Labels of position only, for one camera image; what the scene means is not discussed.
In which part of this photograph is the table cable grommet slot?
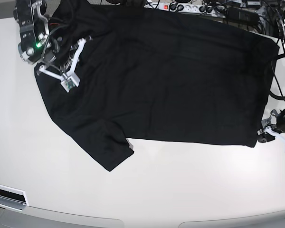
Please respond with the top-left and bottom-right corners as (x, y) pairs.
(0, 185), (29, 212)

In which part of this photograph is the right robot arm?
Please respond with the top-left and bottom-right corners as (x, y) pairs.
(13, 0), (79, 74)

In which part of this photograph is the white power strip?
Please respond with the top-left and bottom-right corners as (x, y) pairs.
(144, 0), (226, 18)

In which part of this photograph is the black power adapter box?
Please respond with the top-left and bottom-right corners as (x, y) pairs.
(225, 7), (259, 26)

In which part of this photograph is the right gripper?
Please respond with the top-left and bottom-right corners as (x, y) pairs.
(44, 37), (81, 71)

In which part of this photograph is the black t-shirt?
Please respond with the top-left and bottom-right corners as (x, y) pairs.
(35, 0), (279, 171)

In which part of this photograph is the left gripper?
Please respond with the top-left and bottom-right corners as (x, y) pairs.
(257, 109), (285, 143)

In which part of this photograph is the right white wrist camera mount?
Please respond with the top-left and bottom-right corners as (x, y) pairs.
(37, 36), (93, 93)

